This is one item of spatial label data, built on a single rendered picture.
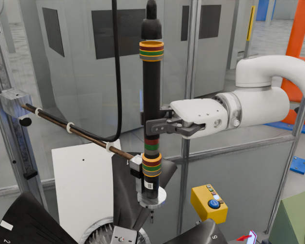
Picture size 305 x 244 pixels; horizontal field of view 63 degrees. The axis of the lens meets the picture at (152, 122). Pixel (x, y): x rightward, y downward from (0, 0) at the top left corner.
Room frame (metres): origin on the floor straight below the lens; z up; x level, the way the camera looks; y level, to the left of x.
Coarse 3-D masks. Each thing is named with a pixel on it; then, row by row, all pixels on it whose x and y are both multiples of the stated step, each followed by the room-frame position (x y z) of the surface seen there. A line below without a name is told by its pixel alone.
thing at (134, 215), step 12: (120, 156) 0.68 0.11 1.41; (120, 168) 0.65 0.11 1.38; (168, 168) 0.61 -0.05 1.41; (120, 180) 0.63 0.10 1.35; (132, 180) 0.61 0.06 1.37; (168, 180) 0.58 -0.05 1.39; (120, 192) 0.60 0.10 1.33; (132, 192) 0.58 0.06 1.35; (120, 204) 0.57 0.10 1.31; (132, 204) 0.55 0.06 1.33; (120, 216) 0.54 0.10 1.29; (132, 216) 0.52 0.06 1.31; (144, 216) 0.51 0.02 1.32; (132, 228) 0.49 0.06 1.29
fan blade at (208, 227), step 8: (200, 224) 0.59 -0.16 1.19; (208, 224) 0.60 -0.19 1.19; (216, 224) 0.60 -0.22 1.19; (184, 232) 0.56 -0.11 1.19; (192, 232) 0.56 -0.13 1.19; (200, 232) 0.57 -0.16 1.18; (208, 232) 0.57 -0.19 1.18; (216, 232) 0.57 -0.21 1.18; (176, 240) 0.54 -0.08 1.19; (184, 240) 0.54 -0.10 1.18; (192, 240) 0.54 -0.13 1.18; (200, 240) 0.54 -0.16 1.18; (208, 240) 0.54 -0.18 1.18; (216, 240) 0.54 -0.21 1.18; (224, 240) 0.55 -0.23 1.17
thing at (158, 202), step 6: (138, 156) 0.49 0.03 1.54; (132, 162) 0.47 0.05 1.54; (138, 162) 0.47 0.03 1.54; (132, 168) 0.47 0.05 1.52; (138, 168) 0.46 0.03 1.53; (132, 174) 0.47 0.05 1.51; (138, 174) 0.45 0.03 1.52; (138, 180) 0.46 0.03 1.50; (138, 186) 0.46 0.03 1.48; (138, 192) 0.46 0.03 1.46; (144, 192) 0.46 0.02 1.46; (162, 192) 0.46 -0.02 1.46; (138, 198) 0.44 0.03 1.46; (144, 198) 0.44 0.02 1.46; (156, 198) 0.44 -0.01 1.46; (162, 198) 0.44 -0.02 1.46; (144, 204) 0.42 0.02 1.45; (150, 204) 0.42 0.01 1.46; (156, 204) 0.42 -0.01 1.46; (162, 204) 0.43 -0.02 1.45
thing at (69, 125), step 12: (120, 72) 0.51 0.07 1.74; (120, 84) 0.51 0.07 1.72; (120, 96) 0.51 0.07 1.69; (36, 108) 0.74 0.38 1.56; (120, 108) 0.51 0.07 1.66; (60, 120) 0.66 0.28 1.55; (120, 120) 0.51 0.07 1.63; (84, 132) 0.59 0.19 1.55; (120, 132) 0.51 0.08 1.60; (108, 144) 0.53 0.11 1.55
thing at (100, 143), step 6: (24, 108) 0.79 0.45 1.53; (30, 108) 0.77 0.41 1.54; (42, 114) 0.73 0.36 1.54; (48, 120) 0.70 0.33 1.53; (54, 120) 0.68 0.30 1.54; (66, 126) 0.64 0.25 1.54; (72, 132) 0.63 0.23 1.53; (78, 132) 0.61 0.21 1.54; (90, 138) 0.58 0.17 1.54; (102, 144) 0.55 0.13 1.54; (114, 150) 0.52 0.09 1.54; (120, 150) 0.52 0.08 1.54; (126, 156) 0.49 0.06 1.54; (132, 156) 0.49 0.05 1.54
